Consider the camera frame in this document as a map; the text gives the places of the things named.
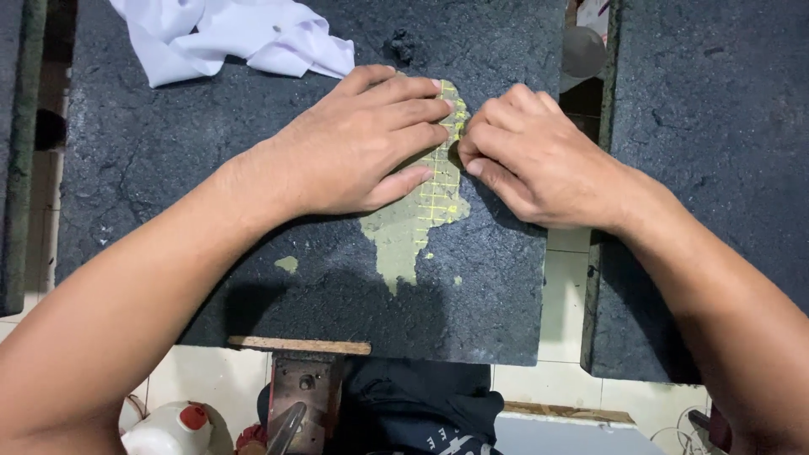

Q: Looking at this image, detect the person's left hand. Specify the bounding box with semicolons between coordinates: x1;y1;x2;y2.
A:
278;64;456;219

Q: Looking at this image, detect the person's right hand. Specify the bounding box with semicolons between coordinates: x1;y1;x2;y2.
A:
456;82;628;231

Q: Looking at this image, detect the clear ruler with yellow grid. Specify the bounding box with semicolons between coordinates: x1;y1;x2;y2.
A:
404;79;472;230

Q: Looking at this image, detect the white round cup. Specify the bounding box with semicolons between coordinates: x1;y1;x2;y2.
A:
559;25;609;94

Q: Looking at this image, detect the dark worn printing board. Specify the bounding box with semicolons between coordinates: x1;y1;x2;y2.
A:
56;0;567;367
580;0;809;386
0;0;49;318

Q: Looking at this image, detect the white cloth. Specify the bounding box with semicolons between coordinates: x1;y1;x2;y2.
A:
107;0;356;89

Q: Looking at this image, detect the wooden strip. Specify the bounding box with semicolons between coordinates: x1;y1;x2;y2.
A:
228;335;372;356

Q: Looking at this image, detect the wooden slat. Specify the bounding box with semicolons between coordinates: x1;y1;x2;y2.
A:
502;401;637;426

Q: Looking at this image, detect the person's dark clothing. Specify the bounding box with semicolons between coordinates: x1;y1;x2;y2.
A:
256;357;506;455

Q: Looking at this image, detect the white panel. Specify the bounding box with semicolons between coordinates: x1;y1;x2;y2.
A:
493;412;667;455

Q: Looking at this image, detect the red round object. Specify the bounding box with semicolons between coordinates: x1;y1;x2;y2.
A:
235;423;270;455

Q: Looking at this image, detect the white bottle with red cap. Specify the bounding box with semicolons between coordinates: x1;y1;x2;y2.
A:
120;401;216;455

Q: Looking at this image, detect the rusty metal bracket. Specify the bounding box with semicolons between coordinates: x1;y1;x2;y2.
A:
268;353;346;455

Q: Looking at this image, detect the grey metal handle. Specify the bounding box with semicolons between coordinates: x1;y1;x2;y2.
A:
265;401;308;455

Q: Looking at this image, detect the wire fan guard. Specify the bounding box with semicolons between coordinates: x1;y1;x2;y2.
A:
650;404;718;455

